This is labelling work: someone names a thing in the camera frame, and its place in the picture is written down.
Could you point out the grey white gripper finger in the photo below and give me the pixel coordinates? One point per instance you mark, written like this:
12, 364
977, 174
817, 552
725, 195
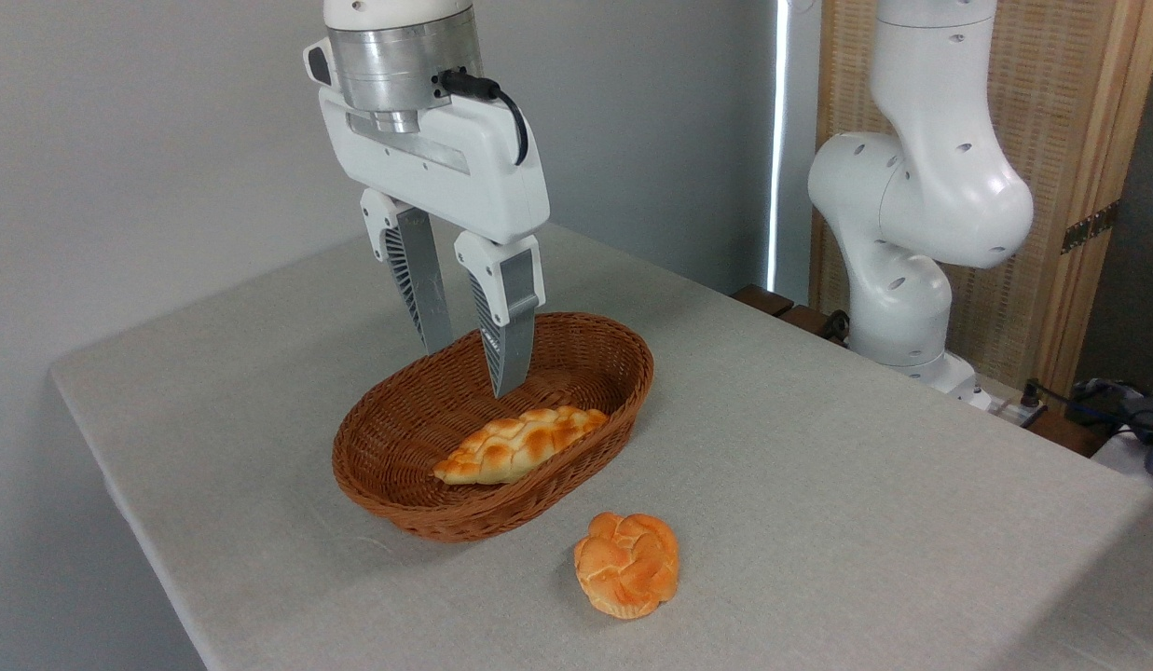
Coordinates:
422, 280
513, 308

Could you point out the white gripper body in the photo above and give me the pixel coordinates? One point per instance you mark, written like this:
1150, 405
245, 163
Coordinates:
446, 177

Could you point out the round orange knotted bread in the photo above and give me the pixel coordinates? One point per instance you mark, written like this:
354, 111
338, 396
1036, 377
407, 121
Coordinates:
627, 564

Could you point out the long braided bread loaf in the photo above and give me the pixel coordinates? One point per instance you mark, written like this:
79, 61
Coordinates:
511, 445

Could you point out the brown oval wicker basket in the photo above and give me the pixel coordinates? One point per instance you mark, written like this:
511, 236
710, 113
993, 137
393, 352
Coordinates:
399, 438

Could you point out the dark brown wooden block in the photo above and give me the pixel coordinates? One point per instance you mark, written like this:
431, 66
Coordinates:
807, 320
762, 300

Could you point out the grey tablecloth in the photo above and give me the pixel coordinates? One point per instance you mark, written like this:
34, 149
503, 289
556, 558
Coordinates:
818, 485

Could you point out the white power strip with plug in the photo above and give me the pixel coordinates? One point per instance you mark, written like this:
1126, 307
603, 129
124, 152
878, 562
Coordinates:
1022, 410

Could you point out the dark metal screen hinge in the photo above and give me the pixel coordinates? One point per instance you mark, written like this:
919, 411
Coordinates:
1089, 226

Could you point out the wooden rattan folding screen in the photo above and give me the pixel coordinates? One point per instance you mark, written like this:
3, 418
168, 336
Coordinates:
1061, 93

